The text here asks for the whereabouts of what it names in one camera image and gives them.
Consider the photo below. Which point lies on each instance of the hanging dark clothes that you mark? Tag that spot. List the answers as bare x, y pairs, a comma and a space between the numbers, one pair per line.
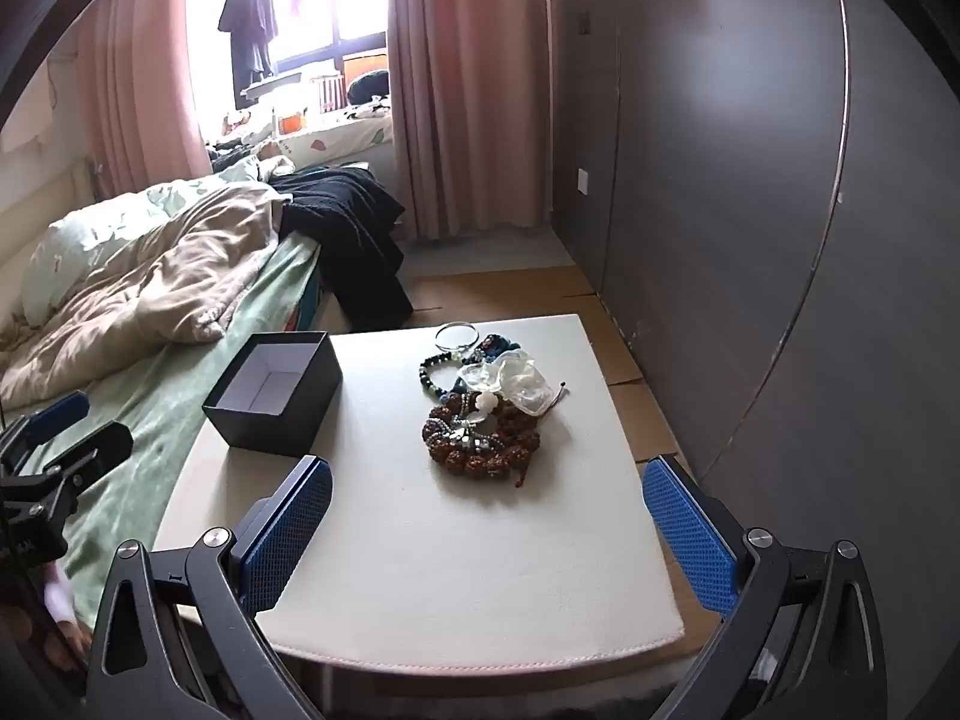
251, 30

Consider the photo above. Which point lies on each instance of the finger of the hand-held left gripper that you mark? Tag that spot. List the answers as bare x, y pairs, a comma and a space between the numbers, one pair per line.
97, 446
64, 406

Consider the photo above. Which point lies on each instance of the orange container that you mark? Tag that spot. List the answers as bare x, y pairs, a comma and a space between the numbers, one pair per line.
289, 121

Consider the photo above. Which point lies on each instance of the grey wardrobe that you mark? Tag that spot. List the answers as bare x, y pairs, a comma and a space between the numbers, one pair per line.
750, 165

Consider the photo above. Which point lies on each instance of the black gift box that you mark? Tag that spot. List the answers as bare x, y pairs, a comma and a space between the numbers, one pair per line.
300, 420

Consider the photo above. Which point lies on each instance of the dark rug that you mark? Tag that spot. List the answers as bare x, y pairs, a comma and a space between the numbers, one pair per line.
525, 701

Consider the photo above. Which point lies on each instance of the white jade pendant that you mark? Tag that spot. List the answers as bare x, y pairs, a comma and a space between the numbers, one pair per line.
487, 401

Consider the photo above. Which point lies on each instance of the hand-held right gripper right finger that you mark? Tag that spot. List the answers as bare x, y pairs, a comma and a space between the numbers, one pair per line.
686, 532

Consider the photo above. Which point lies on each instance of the leaf print cushion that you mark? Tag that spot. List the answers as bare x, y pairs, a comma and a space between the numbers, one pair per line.
345, 135

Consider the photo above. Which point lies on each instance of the cardboard floor sheet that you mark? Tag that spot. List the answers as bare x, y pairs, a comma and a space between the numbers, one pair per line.
510, 292

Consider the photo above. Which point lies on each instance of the person's left hand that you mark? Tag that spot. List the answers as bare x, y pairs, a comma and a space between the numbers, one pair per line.
71, 641

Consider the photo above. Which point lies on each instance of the silver bangle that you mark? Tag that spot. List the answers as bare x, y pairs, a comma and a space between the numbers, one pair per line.
457, 347

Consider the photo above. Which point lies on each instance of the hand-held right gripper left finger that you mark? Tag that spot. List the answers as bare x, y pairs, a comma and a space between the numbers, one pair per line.
289, 532

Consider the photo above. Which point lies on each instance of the green bed sheet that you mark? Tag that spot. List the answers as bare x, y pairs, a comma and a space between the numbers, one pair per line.
150, 420

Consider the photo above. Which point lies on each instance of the clear plastic bag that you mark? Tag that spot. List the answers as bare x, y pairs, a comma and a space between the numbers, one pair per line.
521, 382

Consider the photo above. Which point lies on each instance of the black clothing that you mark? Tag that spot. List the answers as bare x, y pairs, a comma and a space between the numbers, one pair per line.
345, 217

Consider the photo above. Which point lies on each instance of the pink curtain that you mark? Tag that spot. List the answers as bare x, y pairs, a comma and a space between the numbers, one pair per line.
142, 90
465, 90

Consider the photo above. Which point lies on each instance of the light green patterned quilt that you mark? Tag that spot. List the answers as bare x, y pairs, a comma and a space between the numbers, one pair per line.
82, 240

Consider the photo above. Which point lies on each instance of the beige duvet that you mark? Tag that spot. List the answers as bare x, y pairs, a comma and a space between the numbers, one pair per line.
150, 292

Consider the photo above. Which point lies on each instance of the white wall switch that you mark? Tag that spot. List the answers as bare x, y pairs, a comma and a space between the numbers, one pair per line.
581, 180

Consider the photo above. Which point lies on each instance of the black bag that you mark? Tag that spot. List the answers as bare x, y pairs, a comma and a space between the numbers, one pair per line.
369, 84

